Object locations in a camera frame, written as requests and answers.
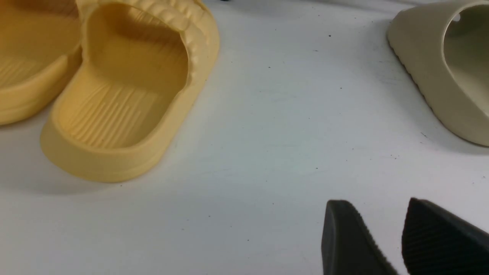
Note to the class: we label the right yellow ribbed slide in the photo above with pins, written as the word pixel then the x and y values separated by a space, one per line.
pixel 144 63

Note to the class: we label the left yellow ribbed slide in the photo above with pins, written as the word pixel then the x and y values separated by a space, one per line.
pixel 39 54

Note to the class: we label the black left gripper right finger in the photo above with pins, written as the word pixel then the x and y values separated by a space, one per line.
pixel 437 242

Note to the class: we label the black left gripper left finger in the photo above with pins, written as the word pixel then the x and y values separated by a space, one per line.
pixel 347 246

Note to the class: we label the left olive foam slide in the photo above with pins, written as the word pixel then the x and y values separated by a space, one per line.
pixel 444 48

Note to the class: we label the yellow ribbed slide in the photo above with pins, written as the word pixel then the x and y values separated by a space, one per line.
pixel 144 63
pixel 39 54

